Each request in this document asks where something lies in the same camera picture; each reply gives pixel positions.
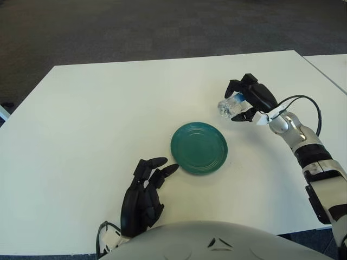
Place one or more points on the grey robot torso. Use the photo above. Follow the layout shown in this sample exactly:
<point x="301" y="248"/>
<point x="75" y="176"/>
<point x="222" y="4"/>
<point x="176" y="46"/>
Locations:
<point x="176" y="243"/>

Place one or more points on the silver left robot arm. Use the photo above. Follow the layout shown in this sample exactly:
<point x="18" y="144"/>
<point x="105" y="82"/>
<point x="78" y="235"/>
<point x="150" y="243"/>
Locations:
<point x="112" y="238"/>

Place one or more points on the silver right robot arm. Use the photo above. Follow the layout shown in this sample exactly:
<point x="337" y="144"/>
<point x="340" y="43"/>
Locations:
<point x="320" y="162"/>

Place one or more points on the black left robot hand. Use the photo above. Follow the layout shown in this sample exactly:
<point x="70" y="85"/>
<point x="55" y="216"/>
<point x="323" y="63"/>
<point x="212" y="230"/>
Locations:
<point x="138" y="208"/>

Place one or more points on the white furniture corner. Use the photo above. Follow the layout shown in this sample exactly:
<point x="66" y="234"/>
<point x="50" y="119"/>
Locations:
<point x="3" y="112"/>

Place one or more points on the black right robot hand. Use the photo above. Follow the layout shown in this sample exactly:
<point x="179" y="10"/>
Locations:
<point x="261" y="97"/>

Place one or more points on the green round plate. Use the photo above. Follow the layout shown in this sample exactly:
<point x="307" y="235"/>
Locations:
<point x="199" y="149"/>

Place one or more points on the clear bottle with blue cap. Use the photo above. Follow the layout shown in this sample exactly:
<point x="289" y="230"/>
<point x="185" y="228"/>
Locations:
<point x="227" y="107"/>

